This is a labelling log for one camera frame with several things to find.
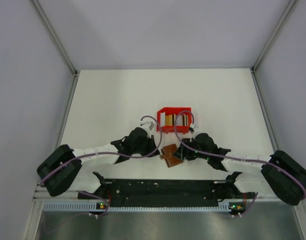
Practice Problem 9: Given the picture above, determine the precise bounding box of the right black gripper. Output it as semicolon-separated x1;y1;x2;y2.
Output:
173;138;210;161

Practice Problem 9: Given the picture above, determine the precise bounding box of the brown leather card holder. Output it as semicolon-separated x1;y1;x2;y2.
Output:
160;144;183;168

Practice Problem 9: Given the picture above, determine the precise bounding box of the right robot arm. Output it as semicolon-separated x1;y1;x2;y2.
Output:
173;133;306;206

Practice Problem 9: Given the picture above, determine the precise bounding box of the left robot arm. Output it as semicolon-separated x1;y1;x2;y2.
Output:
36;126;160;198

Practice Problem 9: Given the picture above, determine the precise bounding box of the stack of cards in bin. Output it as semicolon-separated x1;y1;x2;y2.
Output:
165;114;189;126

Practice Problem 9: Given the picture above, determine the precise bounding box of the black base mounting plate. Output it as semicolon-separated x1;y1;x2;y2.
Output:
77;177;258;208

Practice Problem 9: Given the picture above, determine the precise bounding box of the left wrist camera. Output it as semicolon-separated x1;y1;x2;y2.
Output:
140;121;154;131

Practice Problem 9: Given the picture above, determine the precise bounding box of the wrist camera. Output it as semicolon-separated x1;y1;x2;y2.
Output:
140;121;154;131
189;123;199;133

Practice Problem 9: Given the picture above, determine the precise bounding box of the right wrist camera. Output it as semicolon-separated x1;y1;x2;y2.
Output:
189;123;199;133

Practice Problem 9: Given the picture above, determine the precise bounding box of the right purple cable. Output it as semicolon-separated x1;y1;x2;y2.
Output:
174;110;306;218

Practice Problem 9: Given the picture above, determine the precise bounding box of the white slotted cable duct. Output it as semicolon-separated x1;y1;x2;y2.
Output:
43;201;244;213

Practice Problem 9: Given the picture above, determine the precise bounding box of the aluminium frame front rail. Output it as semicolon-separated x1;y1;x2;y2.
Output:
34;181;306;201

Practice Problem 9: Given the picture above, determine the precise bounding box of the aluminium frame left post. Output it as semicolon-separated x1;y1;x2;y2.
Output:
30;0;78;76

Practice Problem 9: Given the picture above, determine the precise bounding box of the aluminium frame post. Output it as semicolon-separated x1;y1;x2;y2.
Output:
30;0;78;76
251;0;299;73

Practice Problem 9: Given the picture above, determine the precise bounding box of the aluminium frame right post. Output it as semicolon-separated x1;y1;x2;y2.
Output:
251;0;299;73

